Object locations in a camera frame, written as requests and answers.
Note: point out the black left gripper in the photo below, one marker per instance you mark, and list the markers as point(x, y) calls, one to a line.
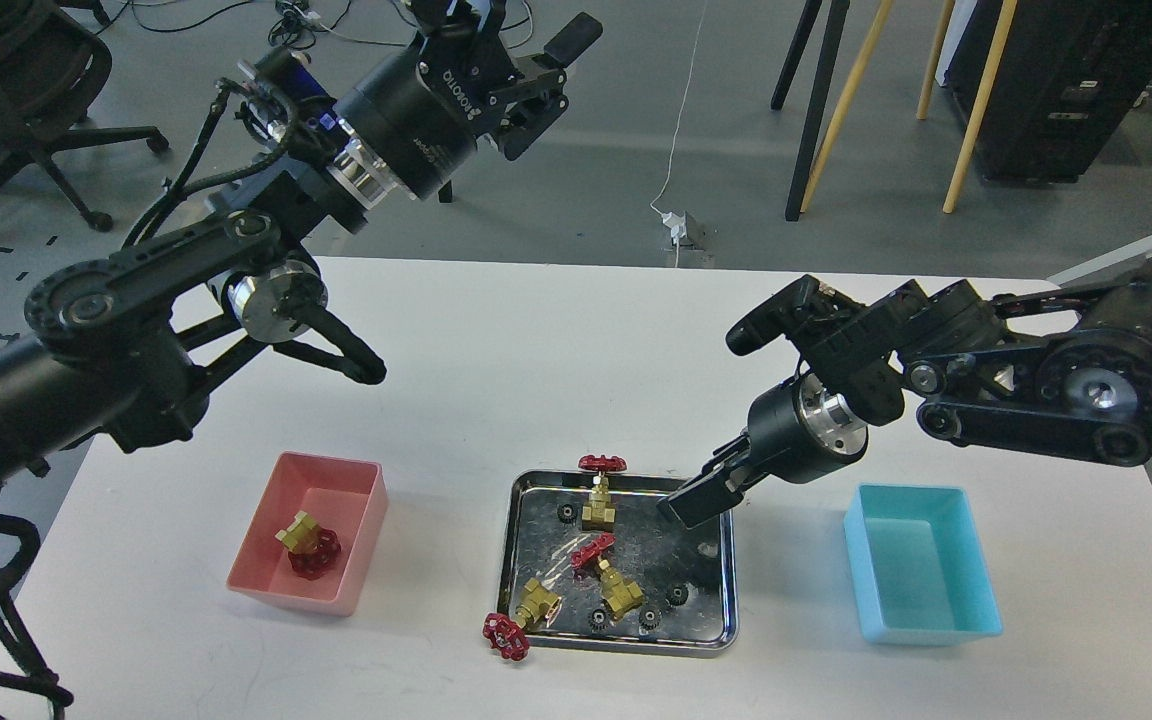
point(415, 119)

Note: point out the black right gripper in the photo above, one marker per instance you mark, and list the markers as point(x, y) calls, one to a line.
point(798, 431)

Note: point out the brass valve red handle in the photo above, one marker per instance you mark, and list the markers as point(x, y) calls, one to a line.
point(312, 550)
point(598, 513)
point(619, 594)
point(507, 633)

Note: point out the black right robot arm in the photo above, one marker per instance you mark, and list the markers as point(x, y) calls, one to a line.
point(1065, 373)

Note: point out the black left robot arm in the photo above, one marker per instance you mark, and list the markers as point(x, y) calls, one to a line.
point(133, 345)

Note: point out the blue plastic box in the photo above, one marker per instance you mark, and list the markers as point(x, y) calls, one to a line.
point(918, 571)

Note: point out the pink plastic box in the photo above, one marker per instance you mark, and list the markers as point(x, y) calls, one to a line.
point(347, 496)

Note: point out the shiny metal tray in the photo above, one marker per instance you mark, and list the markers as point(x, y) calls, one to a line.
point(650, 549)

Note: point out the black tripod leg right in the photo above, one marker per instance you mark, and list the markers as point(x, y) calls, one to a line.
point(822, 80)

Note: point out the black office chair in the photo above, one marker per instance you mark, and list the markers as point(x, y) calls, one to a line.
point(51, 71)

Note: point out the wooden easel legs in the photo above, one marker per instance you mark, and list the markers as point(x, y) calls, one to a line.
point(985, 88)

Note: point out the brass valve top red handle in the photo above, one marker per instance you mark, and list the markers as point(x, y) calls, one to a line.
point(598, 513)

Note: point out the white power adapter with cable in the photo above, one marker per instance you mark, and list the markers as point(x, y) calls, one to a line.
point(675, 222)

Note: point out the brass valve bottom red handle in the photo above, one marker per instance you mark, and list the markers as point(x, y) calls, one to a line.
point(507, 633)

